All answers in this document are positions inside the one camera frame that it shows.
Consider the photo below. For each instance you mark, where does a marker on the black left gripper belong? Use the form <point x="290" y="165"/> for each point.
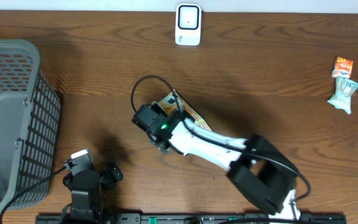
<point x="110" y="179"/>

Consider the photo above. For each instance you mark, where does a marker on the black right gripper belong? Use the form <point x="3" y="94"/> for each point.
<point x="153" y="139"/>

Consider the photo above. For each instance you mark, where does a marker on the red white snack package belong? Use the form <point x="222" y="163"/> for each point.
<point x="169" y="105"/>

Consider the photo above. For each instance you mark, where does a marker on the green wet wipes pack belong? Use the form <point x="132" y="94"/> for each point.
<point x="344" y="89"/>

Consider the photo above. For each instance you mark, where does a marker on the orange tissue pack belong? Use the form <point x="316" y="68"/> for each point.
<point x="342" y="68"/>

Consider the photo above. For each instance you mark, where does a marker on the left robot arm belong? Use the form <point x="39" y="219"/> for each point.
<point x="87" y="187"/>

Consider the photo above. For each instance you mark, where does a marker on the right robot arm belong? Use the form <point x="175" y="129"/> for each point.
<point x="262" y="174"/>

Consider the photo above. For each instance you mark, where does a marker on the white barcode scanner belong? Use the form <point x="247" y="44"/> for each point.
<point x="188" y="24"/>

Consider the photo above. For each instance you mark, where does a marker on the grey plastic mesh basket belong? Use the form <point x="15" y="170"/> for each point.
<point x="29" y="119"/>

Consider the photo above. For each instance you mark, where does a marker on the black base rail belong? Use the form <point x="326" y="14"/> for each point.
<point x="136" y="218"/>

